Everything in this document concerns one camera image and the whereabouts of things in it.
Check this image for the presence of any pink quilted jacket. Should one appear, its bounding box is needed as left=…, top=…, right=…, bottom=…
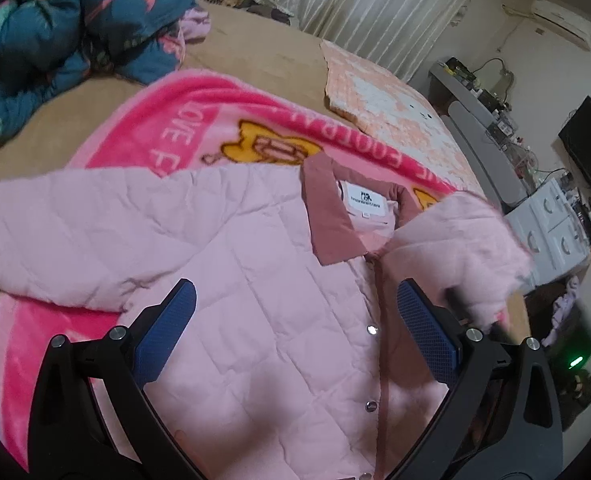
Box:
left=0, top=154, right=532, bottom=479

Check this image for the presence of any pink cartoon fleece blanket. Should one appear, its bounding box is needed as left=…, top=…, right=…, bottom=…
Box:
left=0, top=70, right=457, bottom=463

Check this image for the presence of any white drawer cabinet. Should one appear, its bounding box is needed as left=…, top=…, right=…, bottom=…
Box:
left=501, top=179, right=591, bottom=294

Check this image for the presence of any blue floral comforter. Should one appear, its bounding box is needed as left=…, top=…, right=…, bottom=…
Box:
left=0, top=0, right=210, bottom=145

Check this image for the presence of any lilac cloth on chair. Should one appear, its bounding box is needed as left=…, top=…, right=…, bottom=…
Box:
left=543, top=276, right=581, bottom=347

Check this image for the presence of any peach kitty blanket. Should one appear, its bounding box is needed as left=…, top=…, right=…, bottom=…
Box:
left=320, top=40, right=483, bottom=194

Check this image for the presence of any tan bed sheet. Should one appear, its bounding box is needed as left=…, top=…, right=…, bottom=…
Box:
left=0, top=6, right=332, bottom=180

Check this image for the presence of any grey curved shelf unit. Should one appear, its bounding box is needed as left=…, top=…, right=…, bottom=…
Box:
left=427, top=62, right=527, bottom=214

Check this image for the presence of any white air conditioner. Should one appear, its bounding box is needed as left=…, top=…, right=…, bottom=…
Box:
left=531, top=0, right=591, bottom=51

